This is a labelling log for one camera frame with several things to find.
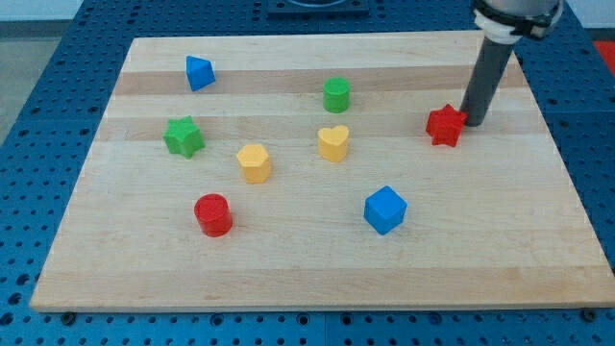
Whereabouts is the green star block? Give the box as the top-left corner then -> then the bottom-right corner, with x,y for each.
162,115 -> 206,159

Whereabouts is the red star block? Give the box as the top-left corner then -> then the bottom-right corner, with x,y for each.
426,104 -> 468,147

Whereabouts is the wooden board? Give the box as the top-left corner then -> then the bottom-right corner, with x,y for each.
30,31 -> 614,312

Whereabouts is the yellow heart block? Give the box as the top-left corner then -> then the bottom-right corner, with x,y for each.
317,125 -> 350,162

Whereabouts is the yellow hexagon block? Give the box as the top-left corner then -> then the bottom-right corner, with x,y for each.
236,144 -> 272,184

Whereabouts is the blue cube block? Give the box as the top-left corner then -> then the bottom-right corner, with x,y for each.
363,185 -> 407,235

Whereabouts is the green cylinder block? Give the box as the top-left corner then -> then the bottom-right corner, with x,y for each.
323,77 -> 351,113

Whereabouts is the red cylinder block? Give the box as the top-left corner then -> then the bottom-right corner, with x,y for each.
193,193 -> 233,237

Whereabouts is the blue triangular prism block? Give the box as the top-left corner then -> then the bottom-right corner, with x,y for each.
185,56 -> 216,91

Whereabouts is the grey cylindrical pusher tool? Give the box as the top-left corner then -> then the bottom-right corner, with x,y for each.
460,37 -> 513,127

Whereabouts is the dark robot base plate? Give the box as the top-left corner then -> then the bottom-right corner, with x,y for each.
266,0 -> 370,17

